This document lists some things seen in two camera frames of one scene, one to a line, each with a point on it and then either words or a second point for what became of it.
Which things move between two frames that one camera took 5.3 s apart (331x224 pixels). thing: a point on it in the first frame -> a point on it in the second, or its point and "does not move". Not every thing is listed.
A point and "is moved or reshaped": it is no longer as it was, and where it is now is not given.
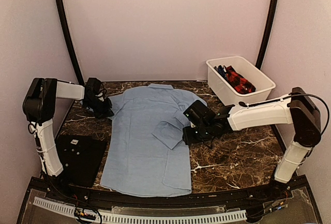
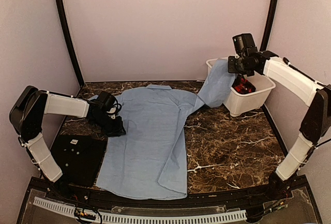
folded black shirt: (80, 156) does not move
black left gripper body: (100, 108) -> (108, 126)
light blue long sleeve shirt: (145, 154) is moved or reshaped
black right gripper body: (202, 134) -> (240, 67)
